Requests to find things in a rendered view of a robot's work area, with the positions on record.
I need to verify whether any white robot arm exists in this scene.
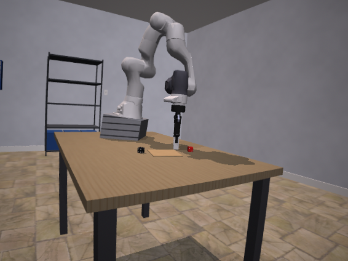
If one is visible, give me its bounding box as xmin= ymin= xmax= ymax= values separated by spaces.
xmin=113 ymin=12 xmax=197 ymax=119

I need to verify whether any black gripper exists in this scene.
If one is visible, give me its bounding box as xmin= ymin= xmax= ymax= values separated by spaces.
xmin=171 ymin=105 xmax=185 ymax=149

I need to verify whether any tan square mat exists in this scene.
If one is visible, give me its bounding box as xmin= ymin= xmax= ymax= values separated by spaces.
xmin=148 ymin=150 xmax=183 ymax=157

